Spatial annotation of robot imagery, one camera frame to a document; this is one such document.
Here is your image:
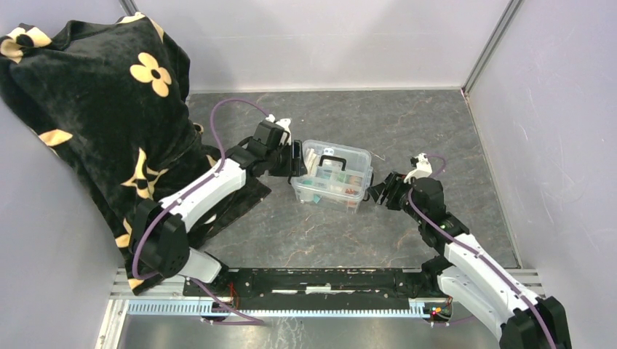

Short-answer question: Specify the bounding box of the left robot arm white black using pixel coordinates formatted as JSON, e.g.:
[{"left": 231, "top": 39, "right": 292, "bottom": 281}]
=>
[{"left": 130, "top": 115, "right": 307, "bottom": 297}]

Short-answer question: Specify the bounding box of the clear first aid box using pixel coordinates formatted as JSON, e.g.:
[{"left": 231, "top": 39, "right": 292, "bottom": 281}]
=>
[{"left": 289, "top": 140, "right": 375, "bottom": 214}]

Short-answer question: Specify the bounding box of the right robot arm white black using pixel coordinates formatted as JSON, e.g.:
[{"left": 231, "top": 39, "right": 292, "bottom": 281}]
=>
[{"left": 367, "top": 172, "right": 572, "bottom": 348}]

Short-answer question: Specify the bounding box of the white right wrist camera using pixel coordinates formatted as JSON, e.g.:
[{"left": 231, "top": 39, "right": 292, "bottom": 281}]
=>
[{"left": 403, "top": 153, "right": 433, "bottom": 184}]

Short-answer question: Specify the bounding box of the clear box lid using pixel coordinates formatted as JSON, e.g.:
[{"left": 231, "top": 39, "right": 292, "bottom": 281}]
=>
[{"left": 291, "top": 140, "right": 373, "bottom": 188}]

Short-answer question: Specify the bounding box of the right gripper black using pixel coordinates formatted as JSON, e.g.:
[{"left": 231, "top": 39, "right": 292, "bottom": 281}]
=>
[{"left": 366, "top": 171, "right": 426, "bottom": 224}]

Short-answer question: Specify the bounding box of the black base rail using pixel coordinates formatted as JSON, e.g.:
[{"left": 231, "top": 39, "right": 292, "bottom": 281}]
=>
[{"left": 209, "top": 268, "right": 445, "bottom": 311}]

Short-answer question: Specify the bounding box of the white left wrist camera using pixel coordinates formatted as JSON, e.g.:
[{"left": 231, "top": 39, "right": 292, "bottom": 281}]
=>
[{"left": 265, "top": 113, "right": 292, "bottom": 145}]

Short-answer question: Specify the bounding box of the black blanket with cream flowers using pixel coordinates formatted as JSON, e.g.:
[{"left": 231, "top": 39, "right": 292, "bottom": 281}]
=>
[{"left": 0, "top": 12, "right": 272, "bottom": 295}]

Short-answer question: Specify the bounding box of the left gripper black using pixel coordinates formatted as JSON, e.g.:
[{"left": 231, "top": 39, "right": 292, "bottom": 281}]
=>
[{"left": 265, "top": 140, "right": 307, "bottom": 177}]

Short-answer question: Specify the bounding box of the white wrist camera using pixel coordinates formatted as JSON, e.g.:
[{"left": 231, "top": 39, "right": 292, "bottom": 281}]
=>
[
  {"left": 265, "top": 113, "right": 292, "bottom": 145},
  {"left": 403, "top": 153, "right": 433, "bottom": 184}
]

